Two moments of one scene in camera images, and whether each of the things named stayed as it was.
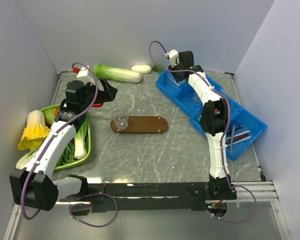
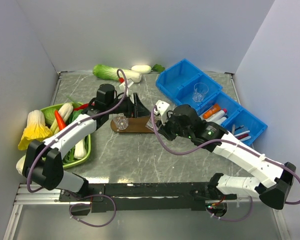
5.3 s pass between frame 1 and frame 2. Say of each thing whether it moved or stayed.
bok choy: stayed
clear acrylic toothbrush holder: moved
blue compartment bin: stayed
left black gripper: moved
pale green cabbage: stayed
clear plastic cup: stayed
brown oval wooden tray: stayed
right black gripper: moved
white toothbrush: stayed
